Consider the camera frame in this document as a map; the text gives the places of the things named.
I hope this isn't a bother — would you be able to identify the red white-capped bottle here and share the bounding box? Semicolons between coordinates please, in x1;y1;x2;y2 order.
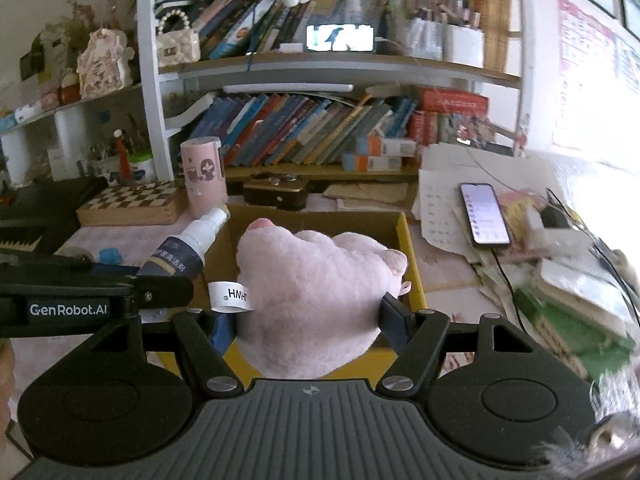
113;129;131;182

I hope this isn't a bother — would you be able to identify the white pearl handbag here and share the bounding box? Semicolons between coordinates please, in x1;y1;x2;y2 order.
156;9;201;68

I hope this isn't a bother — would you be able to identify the digital clock display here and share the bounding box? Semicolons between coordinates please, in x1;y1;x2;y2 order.
305;24;375;52

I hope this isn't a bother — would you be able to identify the white green-lid jar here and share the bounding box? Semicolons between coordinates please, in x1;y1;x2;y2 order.
129;150;156;184

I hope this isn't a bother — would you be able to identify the dark wooden case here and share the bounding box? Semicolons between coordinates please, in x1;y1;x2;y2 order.
243;172;308;211

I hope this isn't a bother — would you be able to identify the stack of papers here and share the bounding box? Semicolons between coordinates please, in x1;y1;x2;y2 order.
414;144;639;379

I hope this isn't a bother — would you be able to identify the yellow cardboard box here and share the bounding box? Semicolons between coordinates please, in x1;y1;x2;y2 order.
157;204;429;389

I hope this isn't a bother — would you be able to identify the white bookshelf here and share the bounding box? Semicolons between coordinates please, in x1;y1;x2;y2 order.
136;0;522;180

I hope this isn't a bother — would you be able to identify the dark spray bottle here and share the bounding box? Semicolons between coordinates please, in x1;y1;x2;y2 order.
137;207;230;280

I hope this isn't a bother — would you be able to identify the wooden chess board box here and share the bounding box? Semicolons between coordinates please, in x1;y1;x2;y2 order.
77;182;188;226

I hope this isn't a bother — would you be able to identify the pink checkered table mat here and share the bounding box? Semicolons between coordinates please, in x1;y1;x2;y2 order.
1;209;480;414

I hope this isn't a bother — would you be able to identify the pink cylindrical container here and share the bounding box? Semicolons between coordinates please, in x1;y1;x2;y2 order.
180;136;228;218

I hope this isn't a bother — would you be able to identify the black smartphone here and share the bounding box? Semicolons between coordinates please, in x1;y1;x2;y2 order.
459;183;511;249

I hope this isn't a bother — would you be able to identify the black Yamaha keyboard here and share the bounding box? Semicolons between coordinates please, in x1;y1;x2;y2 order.
1;177;107;255

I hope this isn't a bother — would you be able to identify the floral house ornament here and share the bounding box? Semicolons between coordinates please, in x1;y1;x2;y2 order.
77;28;134;100

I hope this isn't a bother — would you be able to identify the pink plush toy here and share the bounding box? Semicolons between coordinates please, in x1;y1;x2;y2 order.
236;218;411;379

